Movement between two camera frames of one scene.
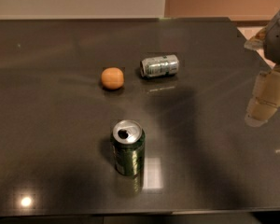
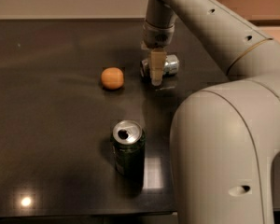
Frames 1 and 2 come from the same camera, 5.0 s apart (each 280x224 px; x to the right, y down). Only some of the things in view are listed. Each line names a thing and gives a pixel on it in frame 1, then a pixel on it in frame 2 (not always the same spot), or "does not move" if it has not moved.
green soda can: (128, 141) does not move
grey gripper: (278, 44) → (156, 36)
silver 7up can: (162, 65) does not move
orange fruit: (112, 78) does not move
